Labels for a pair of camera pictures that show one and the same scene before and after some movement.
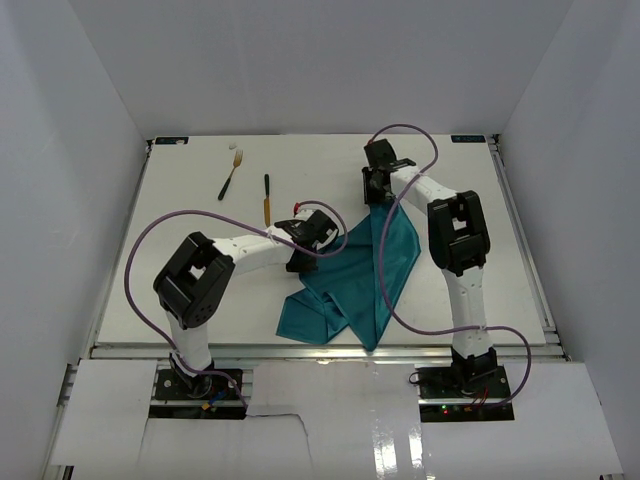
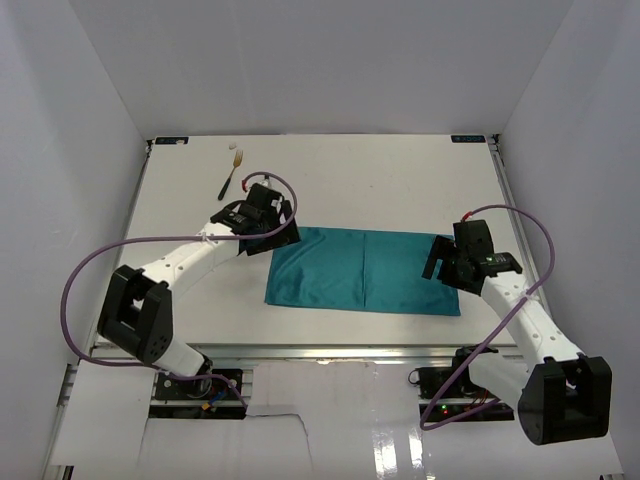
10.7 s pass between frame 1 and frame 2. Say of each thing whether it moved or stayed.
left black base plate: stayed
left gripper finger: moved
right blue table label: stayed
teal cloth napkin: moved
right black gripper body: moved
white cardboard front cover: stayed
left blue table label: stayed
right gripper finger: moved
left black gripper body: moved
